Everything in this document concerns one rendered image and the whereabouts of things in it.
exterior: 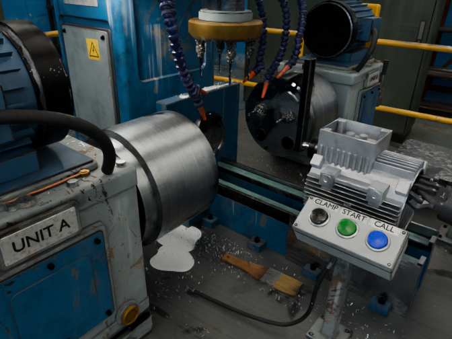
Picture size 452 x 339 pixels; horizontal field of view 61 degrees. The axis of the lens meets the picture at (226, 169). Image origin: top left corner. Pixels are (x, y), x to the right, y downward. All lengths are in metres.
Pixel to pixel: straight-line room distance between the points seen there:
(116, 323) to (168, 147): 0.33
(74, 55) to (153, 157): 0.55
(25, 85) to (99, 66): 0.55
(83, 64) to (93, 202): 0.63
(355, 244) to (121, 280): 0.39
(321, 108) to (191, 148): 0.54
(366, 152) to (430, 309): 0.38
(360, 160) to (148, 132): 0.42
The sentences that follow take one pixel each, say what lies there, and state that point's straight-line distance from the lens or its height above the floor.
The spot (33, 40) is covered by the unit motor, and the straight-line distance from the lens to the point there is 0.59.
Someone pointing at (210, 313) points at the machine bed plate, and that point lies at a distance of 0.85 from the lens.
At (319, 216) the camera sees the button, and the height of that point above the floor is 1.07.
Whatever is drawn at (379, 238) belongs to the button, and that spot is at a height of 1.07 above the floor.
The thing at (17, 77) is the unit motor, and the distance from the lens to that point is 0.57.
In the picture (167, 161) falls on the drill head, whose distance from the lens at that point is 0.72.
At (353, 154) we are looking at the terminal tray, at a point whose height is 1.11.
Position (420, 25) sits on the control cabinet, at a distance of 3.88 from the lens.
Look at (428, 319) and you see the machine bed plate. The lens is 0.95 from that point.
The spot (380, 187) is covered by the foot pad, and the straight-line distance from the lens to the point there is 0.79.
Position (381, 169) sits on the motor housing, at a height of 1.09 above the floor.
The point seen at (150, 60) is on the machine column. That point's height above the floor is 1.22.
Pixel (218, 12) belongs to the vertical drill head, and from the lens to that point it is 0.93.
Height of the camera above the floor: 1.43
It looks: 27 degrees down
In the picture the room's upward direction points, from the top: 1 degrees clockwise
